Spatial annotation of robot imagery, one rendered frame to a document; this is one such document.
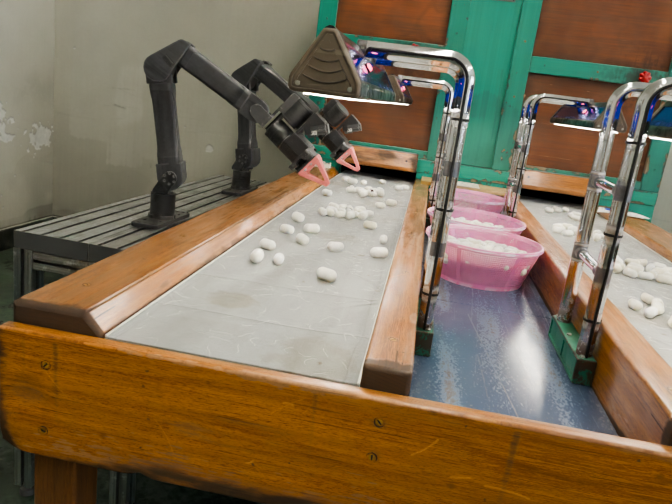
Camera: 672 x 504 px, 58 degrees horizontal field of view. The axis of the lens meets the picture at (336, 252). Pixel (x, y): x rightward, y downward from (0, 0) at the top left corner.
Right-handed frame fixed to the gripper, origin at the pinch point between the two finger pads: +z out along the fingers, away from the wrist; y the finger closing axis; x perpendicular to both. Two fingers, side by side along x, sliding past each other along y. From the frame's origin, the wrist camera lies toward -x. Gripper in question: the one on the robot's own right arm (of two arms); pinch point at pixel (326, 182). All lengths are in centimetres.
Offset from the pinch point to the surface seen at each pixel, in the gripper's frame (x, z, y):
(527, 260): -25, 43, -22
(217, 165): 76, -54, 177
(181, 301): 10, 0, -77
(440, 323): -8, 33, -49
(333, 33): -30, -8, -86
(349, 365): -6, 20, -88
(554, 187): -44, 58, 83
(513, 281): -20, 44, -21
